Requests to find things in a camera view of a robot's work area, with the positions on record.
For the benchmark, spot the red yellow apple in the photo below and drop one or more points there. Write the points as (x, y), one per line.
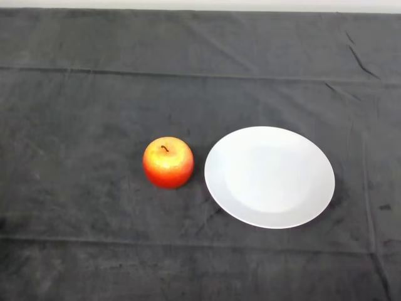
(168, 169)

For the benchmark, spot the white round plate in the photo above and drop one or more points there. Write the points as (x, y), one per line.
(269, 178)

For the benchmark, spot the black cloth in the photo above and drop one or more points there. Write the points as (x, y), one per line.
(94, 94)

